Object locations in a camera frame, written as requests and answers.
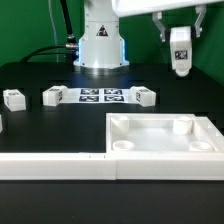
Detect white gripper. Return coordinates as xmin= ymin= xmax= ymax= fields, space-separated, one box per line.
xmin=111 ymin=0 xmax=224 ymax=42

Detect white square table top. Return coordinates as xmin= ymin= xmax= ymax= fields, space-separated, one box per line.
xmin=106 ymin=113 xmax=224 ymax=153

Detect fiducial marker sheet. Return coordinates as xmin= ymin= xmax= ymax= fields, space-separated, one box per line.
xmin=62 ymin=88 xmax=133 ymax=104

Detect white right fence bar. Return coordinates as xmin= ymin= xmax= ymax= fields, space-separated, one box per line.
xmin=193 ymin=117 xmax=224 ymax=151

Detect white fence bar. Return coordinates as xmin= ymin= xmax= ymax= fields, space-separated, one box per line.
xmin=193 ymin=117 xmax=224 ymax=151
xmin=0 ymin=153 xmax=224 ymax=180

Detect white front fence bar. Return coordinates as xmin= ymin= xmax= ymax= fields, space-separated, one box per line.
xmin=0 ymin=153 xmax=224 ymax=180

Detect black vertical cable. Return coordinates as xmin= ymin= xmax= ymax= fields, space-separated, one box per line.
xmin=59 ymin=0 xmax=76 ymax=45

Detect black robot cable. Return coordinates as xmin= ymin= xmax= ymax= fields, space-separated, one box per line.
xmin=19 ymin=42 xmax=80 ymax=64

